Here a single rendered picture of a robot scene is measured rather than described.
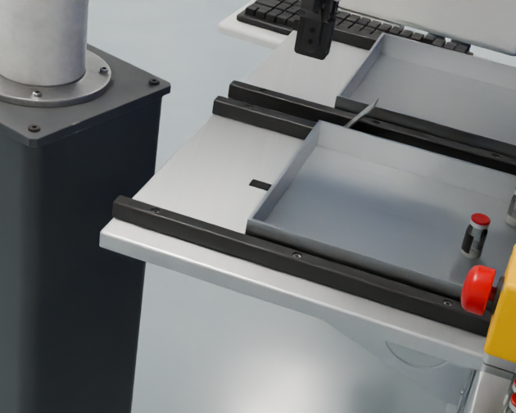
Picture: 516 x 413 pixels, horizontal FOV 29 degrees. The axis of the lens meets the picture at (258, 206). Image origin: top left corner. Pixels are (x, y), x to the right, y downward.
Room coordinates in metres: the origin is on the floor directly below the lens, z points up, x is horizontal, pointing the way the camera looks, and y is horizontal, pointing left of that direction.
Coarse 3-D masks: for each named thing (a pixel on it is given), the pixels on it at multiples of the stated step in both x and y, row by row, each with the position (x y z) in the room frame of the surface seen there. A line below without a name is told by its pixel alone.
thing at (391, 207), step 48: (336, 144) 1.10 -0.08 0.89; (384, 144) 1.09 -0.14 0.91; (288, 192) 0.99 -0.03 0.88; (336, 192) 1.00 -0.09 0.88; (384, 192) 1.02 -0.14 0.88; (432, 192) 1.04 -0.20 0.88; (480, 192) 1.06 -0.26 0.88; (288, 240) 0.85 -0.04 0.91; (336, 240) 0.90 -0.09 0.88; (384, 240) 0.92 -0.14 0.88; (432, 240) 0.93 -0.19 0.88; (432, 288) 0.81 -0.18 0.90
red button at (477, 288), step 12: (468, 276) 0.68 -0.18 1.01; (480, 276) 0.68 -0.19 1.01; (492, 276) 0.68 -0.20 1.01; (468, 288) 0.67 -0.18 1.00; (480, 288) 0.67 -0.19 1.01; (492, 288) 0.68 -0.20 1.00; (468, 300) 0.67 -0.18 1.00; (480, 300) 0.67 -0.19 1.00; (492, 300) 0.68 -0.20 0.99; (480, 312) 0.67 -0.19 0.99
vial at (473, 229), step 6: (468, 228) 0.92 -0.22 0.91; (474, 228) 0.91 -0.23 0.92; (480, 228) 0.91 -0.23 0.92; (486, 228) 0.91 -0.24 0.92; (474, 234) 0.91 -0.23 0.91; (480, 234) 0.91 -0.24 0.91; (486, 234) 0.91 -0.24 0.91; (474, 240) 0.91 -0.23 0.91; (480, 240) 0.91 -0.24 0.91; (474, 246) 0.91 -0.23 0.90; (480, 246) 0.91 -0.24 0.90; (462, 252) 0.91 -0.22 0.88; (474, 252) 0.91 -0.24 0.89; (480, 252) 0.91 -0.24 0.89; (474, 258) 0.91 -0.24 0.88
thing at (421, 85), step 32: (384, 64) 1.40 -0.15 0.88; (416, 64) 1.42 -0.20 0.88; (448, 64) 1.41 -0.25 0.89; (480, 64) 1.40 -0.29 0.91; (352, 96) 1.27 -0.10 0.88; (384, 96) 1.29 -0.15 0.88; (416, 96) 1.31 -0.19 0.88; (448, 96) 1.32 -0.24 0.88; (480, 96) 1.34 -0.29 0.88; (512, 96) 1.36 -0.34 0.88; (416, 128) 1.16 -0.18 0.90; (448, 128) 1.15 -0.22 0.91; (480, 128) 1.24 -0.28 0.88; (512, 128) 1.25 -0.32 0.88
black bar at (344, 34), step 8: (296, 16) 1.49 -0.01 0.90; (296, 24) 1.48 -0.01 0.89; (336, 32) 1.46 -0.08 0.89; (344, 32) 1.46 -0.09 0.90; (352, 32) 1.46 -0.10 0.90; (360, 32) 1.47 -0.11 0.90; (336, 40) 1.46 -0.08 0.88; (344, 40) 1.46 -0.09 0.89; (352, 40) 1.46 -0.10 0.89; (360, 40) 1.45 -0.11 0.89; (368, 40) 1.45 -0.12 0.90; (376, 40) 1.45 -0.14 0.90; (368, 48) 1.45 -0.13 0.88
